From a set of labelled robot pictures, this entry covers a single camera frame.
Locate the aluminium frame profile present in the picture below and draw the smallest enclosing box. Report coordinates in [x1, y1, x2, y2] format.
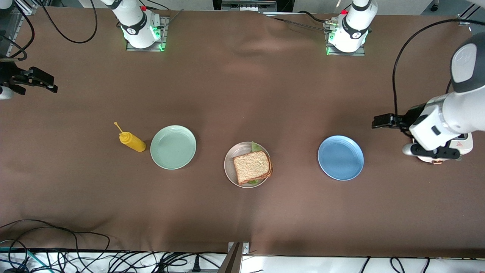
[457, 0, 485, 27]

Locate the black equipment box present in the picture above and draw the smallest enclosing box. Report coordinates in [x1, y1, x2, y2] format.
[212, 0, 294, 13]

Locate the white toaster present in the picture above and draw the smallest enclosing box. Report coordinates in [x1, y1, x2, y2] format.
[416, 132, 474, 165]

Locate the grey base supply cable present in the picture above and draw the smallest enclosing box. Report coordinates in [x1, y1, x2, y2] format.
[263, 11, 331, 31]

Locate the beige plate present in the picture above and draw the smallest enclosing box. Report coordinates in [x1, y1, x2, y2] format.
[224, 142, 272, 188]

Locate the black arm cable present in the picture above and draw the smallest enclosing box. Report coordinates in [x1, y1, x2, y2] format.
[392, 18, 472, 131]
[40, 0, 98, 44]

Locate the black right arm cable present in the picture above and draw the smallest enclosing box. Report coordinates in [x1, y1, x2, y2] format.
[40, 0, 98, 44]

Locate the blue plate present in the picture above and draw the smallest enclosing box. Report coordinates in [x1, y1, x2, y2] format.
[318, 135, 365, 181]

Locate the mint green plate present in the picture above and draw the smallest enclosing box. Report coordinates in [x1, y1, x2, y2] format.
[150, 125, 197, 170]

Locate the clear acrylic enclosure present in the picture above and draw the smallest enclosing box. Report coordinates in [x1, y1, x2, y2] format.
[0, 0, 38, 57]

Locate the yellow mustard squeeze bottle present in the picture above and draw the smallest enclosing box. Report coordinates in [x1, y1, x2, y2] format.
[114, 122, 147, 152]

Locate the teal cable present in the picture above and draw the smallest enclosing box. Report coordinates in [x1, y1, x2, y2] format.
[0, 246, 40, 268]

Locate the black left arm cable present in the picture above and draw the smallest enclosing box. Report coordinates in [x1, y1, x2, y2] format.
[392, 18, 472, 131]

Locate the brown bread slice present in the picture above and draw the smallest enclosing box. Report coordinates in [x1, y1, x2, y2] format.
[233, 151, 273, 185]
[239, 163, 274, 186]

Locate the aluminium bracket post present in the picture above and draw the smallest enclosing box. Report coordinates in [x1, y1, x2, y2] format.
[219, 242, 250, 273]

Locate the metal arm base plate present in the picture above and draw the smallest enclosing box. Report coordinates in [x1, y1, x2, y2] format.
[325, 21, 366, 56]
[126, 16, 170, 52]

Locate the brown table cloth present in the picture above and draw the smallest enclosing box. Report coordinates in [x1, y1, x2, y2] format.
[0, 6, 485, 258]

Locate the green lettuce leaf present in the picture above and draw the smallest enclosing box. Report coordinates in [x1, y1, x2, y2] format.
[248, 141, 266, 186]

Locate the black hanging cable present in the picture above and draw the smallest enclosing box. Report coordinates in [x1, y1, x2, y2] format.
[0, 0, 36, 62]

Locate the long black looped cable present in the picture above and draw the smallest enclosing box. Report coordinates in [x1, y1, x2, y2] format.
[0, 219, 111, 266]

